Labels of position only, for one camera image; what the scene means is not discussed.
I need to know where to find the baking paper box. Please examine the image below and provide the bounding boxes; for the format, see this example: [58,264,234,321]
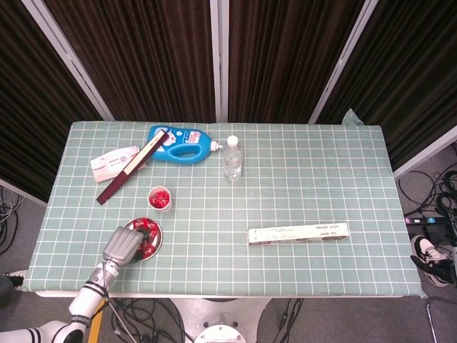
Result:
[247,222,350,247]

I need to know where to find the white paper cup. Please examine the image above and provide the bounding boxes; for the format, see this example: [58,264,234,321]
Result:
[147,186,174,214]

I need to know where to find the black floor cable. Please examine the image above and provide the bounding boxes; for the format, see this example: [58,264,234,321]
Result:
[396,142,457,222]
[105,298,196,343]

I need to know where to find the black cable with adapter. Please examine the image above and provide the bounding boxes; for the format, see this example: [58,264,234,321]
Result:
[274,298,304,343]

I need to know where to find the blue detergent bottle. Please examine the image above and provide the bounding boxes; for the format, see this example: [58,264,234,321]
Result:
[148,124,224,166]

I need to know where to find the green checked tablecloth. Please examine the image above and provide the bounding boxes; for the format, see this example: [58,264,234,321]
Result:
[21,109,428,299]

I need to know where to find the white table frame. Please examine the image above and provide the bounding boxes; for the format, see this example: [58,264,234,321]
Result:
[34,289,424,300]

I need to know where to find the black foot pedal box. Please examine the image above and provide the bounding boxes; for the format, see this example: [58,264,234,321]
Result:
[423,224,453,247]

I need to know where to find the black and white sneaker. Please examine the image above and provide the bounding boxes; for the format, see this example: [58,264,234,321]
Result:
[410,234,457,289]

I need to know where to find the white pink wet wipes pack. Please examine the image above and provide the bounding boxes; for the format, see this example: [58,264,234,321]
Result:
[89,145,148,185]

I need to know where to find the round metal plate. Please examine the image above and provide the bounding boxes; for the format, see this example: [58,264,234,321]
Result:
[123,217,164,261]

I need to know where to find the clear plastic water bottle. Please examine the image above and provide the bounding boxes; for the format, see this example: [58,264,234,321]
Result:
[223,134,244,183]

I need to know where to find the yellow strip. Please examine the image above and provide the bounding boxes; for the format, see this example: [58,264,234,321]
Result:
[87,296,108,343]

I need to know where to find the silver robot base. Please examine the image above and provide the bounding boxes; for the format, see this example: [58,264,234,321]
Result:
[166,296,274,343]

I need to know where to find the grey floor cable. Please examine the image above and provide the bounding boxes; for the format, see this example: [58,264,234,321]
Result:
[0,185,26,254]

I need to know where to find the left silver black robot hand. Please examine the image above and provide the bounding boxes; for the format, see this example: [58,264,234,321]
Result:
[101,226,154,268]

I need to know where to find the dark fabric partition screen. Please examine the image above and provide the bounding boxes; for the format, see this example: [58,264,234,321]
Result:
[0,0,115,208]
[21,0,224,123]
[217,0,379,124]
[308,0,457,179]

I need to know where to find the dark shoe with white sole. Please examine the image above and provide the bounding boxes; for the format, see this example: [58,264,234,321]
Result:
[0,273,26,310]

